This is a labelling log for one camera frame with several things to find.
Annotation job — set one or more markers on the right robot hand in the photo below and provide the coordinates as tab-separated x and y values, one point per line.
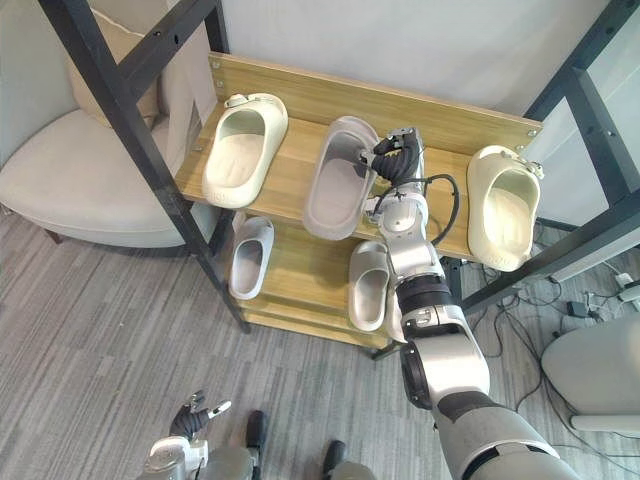
395	159

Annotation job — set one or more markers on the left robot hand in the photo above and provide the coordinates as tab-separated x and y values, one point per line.
192	415

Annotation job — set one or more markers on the large grey slipper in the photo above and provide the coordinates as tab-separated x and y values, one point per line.
336	182

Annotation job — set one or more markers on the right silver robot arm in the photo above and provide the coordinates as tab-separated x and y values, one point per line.
450	360

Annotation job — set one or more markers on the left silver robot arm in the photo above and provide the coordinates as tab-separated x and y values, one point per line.
175	457

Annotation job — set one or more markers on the wooden shoe rack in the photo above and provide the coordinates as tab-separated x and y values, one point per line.
320	165

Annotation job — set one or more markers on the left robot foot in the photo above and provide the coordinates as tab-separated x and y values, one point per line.
257	430

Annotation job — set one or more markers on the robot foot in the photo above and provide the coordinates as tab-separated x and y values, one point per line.
257	430
333	456

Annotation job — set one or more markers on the cream slipper with charm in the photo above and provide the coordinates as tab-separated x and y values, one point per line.
242	150
505	207

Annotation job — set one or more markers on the small grey slipper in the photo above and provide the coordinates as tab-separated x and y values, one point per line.
250	260
367	287

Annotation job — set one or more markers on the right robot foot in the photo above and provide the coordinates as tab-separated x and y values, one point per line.
333	456

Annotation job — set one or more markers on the black power adapter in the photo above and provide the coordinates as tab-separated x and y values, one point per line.
577	308

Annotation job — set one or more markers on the beige armchair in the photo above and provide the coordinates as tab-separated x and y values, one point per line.
80	195

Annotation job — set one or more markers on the white power strip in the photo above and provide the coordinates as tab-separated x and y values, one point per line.
629	290

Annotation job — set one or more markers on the white chair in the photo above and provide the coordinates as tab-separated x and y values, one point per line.
595	370

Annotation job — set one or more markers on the beige cushion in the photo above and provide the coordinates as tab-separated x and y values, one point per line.
107	65

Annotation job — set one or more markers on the black metal frame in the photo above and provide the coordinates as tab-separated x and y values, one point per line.
125	90

